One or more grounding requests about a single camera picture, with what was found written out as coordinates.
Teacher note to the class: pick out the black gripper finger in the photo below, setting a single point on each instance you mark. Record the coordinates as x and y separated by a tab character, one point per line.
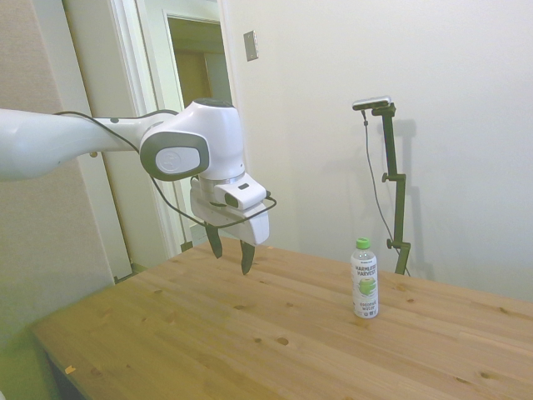
247	258
215	243

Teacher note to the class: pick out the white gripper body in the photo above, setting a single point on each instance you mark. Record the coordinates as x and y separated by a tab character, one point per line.
258	227

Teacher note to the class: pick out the clear bottle with green cap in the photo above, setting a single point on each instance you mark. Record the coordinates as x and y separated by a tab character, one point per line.
365	291

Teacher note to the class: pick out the brown wooden hallway door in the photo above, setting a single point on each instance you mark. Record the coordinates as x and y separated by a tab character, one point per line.
189	79

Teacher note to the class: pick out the white open door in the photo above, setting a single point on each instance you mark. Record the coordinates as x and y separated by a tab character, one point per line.
170	75

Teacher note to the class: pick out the small orange scrap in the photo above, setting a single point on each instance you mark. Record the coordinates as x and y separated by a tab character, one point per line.
70	368

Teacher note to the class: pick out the white closet door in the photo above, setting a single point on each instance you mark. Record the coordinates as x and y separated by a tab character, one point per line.
96	62

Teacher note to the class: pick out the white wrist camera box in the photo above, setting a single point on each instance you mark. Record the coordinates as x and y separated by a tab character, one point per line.
245	192

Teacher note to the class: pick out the black camera stand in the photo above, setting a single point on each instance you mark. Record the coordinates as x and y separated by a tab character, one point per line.
400	208

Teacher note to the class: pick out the grey exterior camera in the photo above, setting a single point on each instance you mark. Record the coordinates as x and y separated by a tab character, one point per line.
372	103

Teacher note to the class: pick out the grey metal wall plate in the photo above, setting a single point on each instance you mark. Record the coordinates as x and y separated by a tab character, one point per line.
251	46

